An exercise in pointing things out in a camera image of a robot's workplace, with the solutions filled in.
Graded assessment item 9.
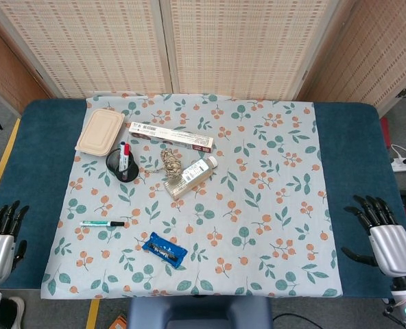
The long white printed carton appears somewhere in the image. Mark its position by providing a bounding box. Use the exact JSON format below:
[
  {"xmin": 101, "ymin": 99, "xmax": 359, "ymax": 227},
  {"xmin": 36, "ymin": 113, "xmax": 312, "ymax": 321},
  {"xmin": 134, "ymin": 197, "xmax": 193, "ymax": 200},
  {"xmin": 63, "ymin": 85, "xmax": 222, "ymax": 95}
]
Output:
[{"xmin": 128, "ymin": 122, "xmax": 215, "ymax": 154}]

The black mesh pen holder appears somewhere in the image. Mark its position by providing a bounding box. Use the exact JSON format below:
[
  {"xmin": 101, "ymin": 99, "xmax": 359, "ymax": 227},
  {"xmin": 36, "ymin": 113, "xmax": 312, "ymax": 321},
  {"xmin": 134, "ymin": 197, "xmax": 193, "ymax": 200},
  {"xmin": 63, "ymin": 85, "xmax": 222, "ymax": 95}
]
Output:
[{"xmin": 106, "ymin": 148, "xmax": 139, "ymax": 183}]

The ball of jute twine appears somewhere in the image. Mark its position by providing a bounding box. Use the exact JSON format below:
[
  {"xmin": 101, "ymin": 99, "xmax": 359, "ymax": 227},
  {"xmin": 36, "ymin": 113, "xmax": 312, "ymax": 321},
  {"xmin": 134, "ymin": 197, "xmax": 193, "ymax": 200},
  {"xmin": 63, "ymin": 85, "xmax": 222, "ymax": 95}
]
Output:
[{"xmin": 143, "ymin": 148, "xmax": 183, "ymax": 180}]

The blue snack wrapper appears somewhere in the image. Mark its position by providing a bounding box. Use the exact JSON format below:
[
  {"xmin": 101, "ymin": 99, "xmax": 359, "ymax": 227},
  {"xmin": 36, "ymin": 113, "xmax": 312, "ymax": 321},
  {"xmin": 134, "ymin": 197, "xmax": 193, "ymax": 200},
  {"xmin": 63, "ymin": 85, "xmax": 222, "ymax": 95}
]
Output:
[{"xmin": 142, "ymin": 232, "xmax": 189, "ymax": 269}]

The red floor object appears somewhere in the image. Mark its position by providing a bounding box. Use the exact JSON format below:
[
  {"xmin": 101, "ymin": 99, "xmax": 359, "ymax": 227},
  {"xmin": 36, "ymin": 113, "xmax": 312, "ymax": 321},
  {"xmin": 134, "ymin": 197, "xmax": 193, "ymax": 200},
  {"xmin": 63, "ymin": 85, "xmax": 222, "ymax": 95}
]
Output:
[{"xmin": 379, "ymin": 117, "xmax": 393, "ymax": 149}]

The clear bottle with white cap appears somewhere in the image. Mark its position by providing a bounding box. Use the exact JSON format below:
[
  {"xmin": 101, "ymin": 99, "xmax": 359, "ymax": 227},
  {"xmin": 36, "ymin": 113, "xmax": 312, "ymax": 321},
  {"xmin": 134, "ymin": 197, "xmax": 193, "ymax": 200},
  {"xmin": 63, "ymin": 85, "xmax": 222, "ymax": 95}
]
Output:
[{"xmin": 180, "ymin": 156, "xmax": 219, "ymax": 186}]

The red-capped marker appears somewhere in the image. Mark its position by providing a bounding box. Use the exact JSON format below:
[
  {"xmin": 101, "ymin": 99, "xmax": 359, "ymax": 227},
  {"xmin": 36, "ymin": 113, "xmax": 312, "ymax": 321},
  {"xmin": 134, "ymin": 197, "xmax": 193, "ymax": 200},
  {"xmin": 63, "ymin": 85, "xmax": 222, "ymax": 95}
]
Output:
[{"xmin": 119, "ymin": 143, "xmax": 131, "ymax": 172}]

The bamboo folding screen panel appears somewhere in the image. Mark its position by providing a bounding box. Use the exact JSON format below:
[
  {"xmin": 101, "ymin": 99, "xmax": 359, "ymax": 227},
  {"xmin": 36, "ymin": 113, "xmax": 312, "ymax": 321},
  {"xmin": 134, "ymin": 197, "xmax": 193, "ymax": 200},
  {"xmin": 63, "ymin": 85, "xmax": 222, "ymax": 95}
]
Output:
[
  {"xmin": 0, "ymin": 0, "xmax": 173, "ymax": 99},
  {"xmin": 0, "ymin": 6, "xmax": 55, "ymax": 114},
  {"xmin": 160, "ymin": 0, "xmax": 357, "ymax": 101},
  {"xmin": 297, "ymin": 0, "xmax": 406, "ymax": 117}
]

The white shoe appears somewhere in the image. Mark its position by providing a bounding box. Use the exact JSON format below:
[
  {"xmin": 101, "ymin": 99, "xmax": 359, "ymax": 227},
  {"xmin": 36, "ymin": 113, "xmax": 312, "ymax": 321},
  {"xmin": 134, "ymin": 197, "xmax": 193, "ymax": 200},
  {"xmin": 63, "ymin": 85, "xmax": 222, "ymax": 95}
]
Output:
[{"xmin": 0, "ymin": 296, "xmax": 26, "ymax": 329}]

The white marker with black cap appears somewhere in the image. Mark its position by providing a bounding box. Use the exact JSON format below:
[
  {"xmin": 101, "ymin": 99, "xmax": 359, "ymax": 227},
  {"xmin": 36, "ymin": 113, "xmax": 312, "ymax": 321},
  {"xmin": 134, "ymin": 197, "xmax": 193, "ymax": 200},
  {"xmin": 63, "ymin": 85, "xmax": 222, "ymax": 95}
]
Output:
[{"xmin": 79, "ymin": 221, "xmax": 126, "ymax": 228}]

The floral printed tablecloth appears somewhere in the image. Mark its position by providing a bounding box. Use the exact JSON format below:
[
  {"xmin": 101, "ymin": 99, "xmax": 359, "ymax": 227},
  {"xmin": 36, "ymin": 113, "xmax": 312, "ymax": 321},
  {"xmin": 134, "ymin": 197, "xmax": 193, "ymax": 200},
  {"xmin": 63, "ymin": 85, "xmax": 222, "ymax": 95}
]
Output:
[{"xmin": 40, "ymin": 92, "xmax": 344, "ymax": 298}]

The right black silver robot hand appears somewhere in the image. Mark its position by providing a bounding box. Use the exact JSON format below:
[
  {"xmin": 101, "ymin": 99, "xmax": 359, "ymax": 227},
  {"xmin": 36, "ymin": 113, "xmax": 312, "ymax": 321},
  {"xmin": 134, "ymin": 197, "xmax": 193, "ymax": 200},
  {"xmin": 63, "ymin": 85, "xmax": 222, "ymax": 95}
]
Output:
[{"xmin": 341, "ymin": 195, "xmax": 406, "ymax": 277}]

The white power cable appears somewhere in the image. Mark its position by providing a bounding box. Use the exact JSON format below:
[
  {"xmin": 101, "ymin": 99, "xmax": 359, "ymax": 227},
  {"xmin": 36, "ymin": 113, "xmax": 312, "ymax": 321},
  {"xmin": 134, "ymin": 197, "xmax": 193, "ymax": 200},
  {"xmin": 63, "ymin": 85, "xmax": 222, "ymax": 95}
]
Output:
[{"xmin": 390, "ymin": 143, "xmax": 406, "ymax": 162}]

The blue felt table cover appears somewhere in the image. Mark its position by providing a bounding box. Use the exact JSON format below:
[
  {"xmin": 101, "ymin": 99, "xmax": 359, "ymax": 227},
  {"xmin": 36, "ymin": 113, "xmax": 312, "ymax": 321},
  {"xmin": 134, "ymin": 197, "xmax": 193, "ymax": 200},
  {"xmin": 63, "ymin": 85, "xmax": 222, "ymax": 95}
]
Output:
[{"xmin": 0, "ymin": 99, "xmax": 406, "ymax": 300}]

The small wooden stick box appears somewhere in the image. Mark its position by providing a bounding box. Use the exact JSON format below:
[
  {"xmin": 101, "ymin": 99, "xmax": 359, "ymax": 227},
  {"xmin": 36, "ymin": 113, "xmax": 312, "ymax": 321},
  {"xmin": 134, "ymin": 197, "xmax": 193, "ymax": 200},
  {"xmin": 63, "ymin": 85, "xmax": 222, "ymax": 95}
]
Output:
[{"xmin": 163, "ymin": 180, "xmax": 190, "ymax": 202}]

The beige lidded food box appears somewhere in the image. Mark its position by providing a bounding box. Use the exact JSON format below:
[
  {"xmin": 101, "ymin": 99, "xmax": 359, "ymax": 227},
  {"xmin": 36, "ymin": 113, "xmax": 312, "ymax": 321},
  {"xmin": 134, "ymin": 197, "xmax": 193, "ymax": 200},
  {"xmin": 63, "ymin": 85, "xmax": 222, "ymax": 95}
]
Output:
[{"xmin": 74, "ymin": 109, "xmax": 126, "ymax": 158}]

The black floor cable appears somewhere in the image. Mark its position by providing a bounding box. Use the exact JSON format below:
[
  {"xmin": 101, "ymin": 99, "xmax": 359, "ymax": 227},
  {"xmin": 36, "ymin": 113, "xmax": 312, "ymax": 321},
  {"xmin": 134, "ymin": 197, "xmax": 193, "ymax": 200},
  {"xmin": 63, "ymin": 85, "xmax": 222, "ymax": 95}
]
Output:
[{"xmin": 273, "ymin": 313, "xmax": 329, "ymax": 329}]

